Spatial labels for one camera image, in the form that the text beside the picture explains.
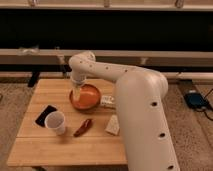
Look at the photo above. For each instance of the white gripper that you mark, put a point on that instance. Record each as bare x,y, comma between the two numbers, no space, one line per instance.
78,80

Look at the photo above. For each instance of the white sponge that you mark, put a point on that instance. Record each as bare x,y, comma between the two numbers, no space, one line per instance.
113,126

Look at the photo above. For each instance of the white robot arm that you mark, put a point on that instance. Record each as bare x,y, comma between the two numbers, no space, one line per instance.
138,102

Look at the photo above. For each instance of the orange ceramic bowl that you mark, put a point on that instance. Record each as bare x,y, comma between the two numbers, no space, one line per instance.
89,97

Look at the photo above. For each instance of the small white box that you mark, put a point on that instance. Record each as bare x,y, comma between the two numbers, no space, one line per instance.
107,101

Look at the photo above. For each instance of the red chili pepper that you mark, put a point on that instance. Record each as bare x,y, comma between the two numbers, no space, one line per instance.
83,128

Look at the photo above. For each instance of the white paper cup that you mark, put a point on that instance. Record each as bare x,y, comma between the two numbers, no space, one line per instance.
55,121

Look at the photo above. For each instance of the black smartphone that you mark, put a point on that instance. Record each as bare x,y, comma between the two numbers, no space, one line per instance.
41,118

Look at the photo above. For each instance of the wooden table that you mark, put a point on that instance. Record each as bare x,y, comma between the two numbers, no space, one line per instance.
37,146

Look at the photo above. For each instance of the blue device on floor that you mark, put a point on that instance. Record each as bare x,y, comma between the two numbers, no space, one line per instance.
195,100

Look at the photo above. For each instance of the metal shelf rail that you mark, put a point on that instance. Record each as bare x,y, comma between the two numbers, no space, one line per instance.
147,58

